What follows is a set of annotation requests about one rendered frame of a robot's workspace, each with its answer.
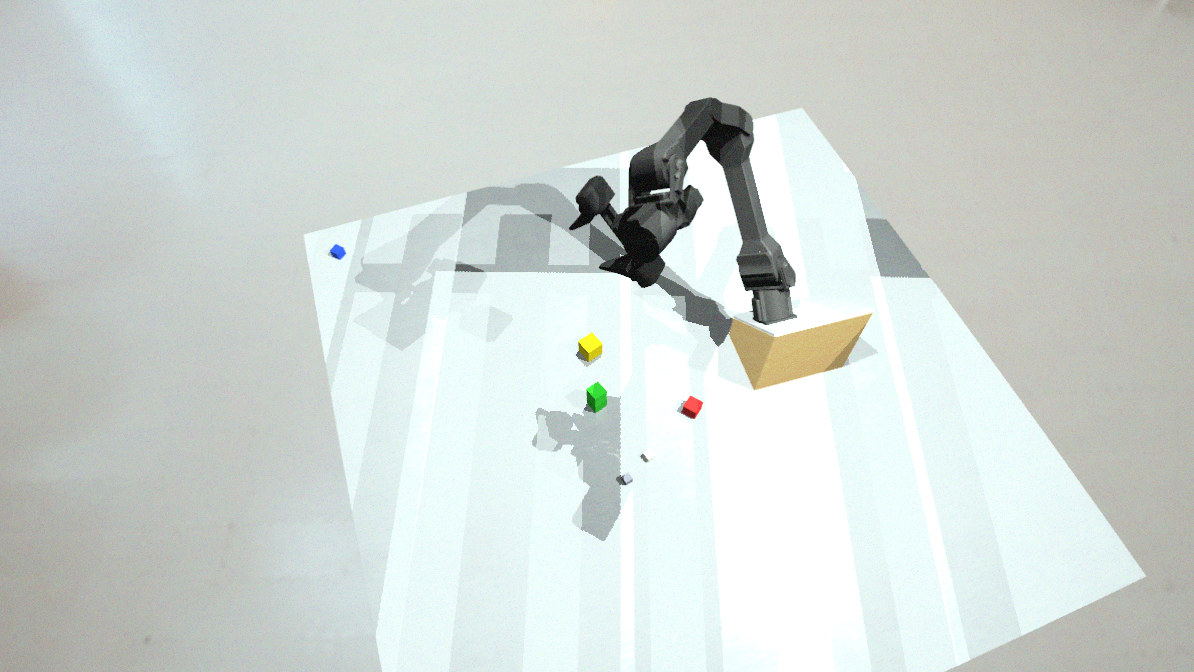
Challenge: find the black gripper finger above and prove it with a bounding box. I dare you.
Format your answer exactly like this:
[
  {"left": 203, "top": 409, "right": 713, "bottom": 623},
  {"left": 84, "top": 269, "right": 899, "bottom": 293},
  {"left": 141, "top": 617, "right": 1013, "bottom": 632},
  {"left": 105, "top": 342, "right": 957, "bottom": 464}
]
[
  {"left": 599, "top": 254, "right": 635, "bottom": 280},
  {"left": 570, "top": 206, "right": 595, "bottom": 230}
]

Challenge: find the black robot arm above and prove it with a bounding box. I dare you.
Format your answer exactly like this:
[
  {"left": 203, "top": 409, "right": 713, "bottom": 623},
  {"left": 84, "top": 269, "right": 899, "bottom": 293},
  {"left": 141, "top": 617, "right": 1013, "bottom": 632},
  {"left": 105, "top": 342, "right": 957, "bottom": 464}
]
[{"left": 623, "top": 97, "right": 798, "bottom": 325}]

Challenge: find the red block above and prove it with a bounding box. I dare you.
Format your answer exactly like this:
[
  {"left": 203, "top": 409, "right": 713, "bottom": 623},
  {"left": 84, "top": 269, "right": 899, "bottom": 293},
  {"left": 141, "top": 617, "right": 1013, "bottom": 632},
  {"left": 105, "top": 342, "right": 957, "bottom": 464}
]
[{"left": 682, "top": 395, "right": 703, "bottom": 420}]

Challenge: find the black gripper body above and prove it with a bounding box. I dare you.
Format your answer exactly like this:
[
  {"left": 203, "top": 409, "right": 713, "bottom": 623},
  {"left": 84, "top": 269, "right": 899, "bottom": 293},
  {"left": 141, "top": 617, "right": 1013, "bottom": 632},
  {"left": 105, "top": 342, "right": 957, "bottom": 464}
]
[{"left": 576, "top": 175, "right": 666, "bottom": 288}]

